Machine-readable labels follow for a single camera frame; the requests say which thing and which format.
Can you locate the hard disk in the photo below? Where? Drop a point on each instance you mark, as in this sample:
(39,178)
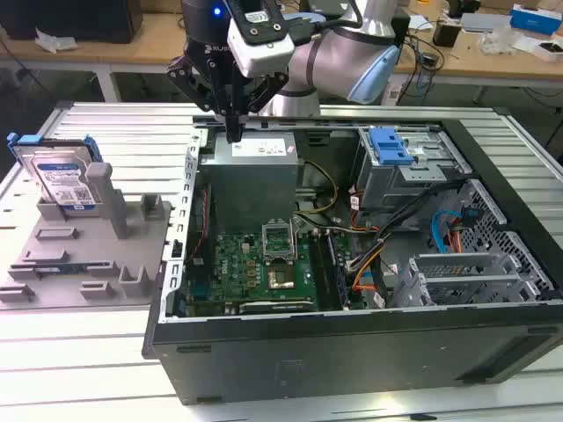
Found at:
(57,176)

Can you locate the flat grey box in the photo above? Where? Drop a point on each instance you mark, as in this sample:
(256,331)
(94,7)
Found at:
(481,22)

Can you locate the black PC case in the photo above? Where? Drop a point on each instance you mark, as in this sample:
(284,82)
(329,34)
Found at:
(308,351)

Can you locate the grey power supply unit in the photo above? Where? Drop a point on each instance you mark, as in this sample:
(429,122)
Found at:
(250,184)

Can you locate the RAM stick on rack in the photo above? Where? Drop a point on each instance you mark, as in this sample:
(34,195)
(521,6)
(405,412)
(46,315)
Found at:
(66,268)

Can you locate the blue cardboard box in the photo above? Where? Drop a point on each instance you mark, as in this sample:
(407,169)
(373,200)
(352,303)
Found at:
(536,19)

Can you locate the CPU socket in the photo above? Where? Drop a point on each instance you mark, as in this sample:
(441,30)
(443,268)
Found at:
(281,279)

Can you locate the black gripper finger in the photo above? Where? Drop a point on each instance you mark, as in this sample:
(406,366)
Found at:
(264,94)
(198,88)

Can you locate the clear plastic bag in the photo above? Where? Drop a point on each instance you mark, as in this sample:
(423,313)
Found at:
(55,41)

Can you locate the grey optical drive cage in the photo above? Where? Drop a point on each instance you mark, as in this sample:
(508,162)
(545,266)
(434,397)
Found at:
(396,184)

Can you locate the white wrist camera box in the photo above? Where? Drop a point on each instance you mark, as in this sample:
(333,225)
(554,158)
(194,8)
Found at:
(259,53)

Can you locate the large black box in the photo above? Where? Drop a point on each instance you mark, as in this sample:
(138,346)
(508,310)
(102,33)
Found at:
(70,19)

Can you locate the wooden desk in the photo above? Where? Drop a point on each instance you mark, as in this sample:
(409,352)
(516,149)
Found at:
(154,48)

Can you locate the blue drive latch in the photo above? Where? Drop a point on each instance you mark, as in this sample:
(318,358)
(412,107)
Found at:
(387,147)

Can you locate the green motherboard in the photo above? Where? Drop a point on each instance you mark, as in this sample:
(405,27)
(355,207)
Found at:
(237,268)

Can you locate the small dark box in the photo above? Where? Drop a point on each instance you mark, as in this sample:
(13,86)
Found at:
(446,34)

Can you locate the grey parts rack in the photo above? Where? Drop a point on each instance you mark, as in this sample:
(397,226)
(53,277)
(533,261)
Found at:
(88,246)

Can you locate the black graphics card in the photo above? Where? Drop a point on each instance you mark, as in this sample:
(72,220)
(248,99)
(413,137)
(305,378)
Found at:
(277,307)

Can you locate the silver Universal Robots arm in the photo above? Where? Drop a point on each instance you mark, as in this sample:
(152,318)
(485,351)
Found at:
(334,48)

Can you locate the grey disk bay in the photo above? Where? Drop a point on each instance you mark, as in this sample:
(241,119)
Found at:
(462,264)

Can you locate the white box with black part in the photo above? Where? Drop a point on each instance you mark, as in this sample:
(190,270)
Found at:
(547,50)

